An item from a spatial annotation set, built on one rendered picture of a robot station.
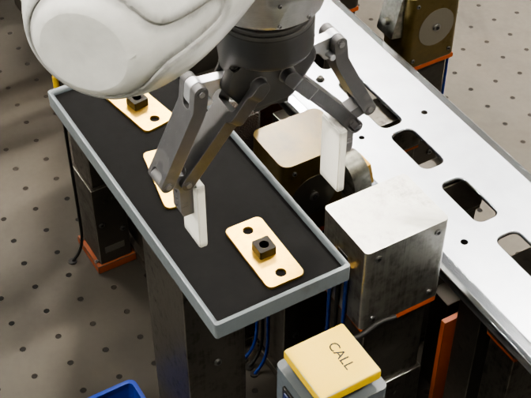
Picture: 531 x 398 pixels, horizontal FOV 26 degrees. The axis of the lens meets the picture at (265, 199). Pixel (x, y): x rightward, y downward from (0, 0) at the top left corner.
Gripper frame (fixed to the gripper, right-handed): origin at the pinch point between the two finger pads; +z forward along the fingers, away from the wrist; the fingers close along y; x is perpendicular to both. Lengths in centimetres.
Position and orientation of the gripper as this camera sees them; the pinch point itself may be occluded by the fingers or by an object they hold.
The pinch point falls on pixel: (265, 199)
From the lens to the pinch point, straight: 99.4
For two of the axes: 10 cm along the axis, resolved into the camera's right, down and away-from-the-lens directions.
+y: 8.7, -3.5, 3.6
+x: -5.0, -6.0, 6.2
